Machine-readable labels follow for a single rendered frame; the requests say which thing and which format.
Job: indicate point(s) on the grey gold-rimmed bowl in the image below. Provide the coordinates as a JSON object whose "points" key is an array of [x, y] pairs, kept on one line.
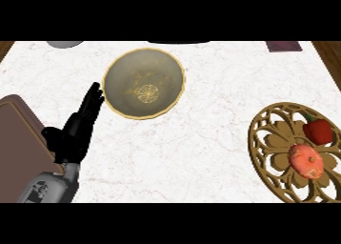
{"points": [[143, 83]]}

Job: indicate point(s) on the grey round object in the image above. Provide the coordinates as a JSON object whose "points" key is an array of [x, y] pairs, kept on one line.
{"points": [[64, 44]]}

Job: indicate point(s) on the dark purple flat object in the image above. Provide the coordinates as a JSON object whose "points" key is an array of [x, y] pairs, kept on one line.
{"points": [[283, 46]]}

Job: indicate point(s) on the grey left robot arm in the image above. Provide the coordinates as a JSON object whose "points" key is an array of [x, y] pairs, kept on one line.
{"points": [[51, 187]]}

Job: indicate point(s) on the brown cutting board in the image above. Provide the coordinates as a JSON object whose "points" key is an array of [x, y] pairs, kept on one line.
{"points": [[14, 152]]}

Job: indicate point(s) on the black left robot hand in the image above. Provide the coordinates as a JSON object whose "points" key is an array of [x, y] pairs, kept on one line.
{"points": [[79, 127]]}

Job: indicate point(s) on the gold cutout round placemat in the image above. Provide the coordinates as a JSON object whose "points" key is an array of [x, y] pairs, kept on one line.
{"points": [[275, 143]]}

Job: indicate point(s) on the red bell pepper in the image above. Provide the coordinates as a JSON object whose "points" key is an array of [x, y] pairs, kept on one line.
{"points": [[319, 131]]}

